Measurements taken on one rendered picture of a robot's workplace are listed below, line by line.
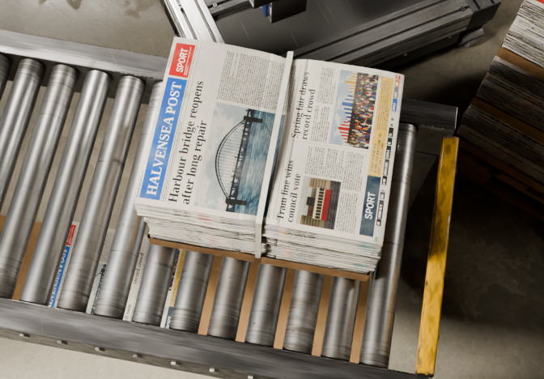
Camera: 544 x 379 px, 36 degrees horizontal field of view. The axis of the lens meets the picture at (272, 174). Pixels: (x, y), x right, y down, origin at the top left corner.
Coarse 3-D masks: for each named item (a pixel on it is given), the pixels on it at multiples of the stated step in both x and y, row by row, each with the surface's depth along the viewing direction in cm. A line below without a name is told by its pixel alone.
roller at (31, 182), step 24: (72, 72) 155; (48, 96) 153; (72, 96) 156; (48, 120) 151; (48, 144) 149; (24, 168) 147; (48, 168) 149; (24, 192) 145; (24, 216) 144; (0, 240) 143; (24, 240) 144; (0, 264) 141; (0, 288) 139
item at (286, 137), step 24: (264, 96) 128; (288, 96) 128; (264, 120) 126; (288, 120) 127; (264, 144) 125; (288, 144) 125; (264, 168) 123; (288, 168) 123; (240, 216) 121; (264, 216) 121; (240, 240) 131; (264, 240) 129
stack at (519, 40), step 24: (528, 0) 160; (528, 24) 166; (504, 48) 177; (528, 48) 172; (504, 72) 183; (480, 96) 196; (504, 96) 191; (528, 96) 186; (480, 120) 206; (528, 120) 193; (480, 144) 216; (504, 144) 210; (528, 144) 204; (480, 168) 226; (528, 168) 212; (504, 192) 231; (528, 192) 221
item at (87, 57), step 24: (0, 48) 156; (24, 48) 156; (48, 48) 156; (72, 48) 156; (96, 48) 156; (48, 72) 160; (120, 72) 155; (144, 72) 155; (144, 96) 162; (408, 120) 152; (432, 120) 152; (456, 120) 153; (432, 144) 159
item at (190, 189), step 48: (192, 48) 130; (240, 48) 130; (192, 96) 127; (240, 96) 128; (192, 144) 124; (240, 144) 125; (144, 192) 122; (192, 192) 122; (240, 192) 122; (192, 240) 136
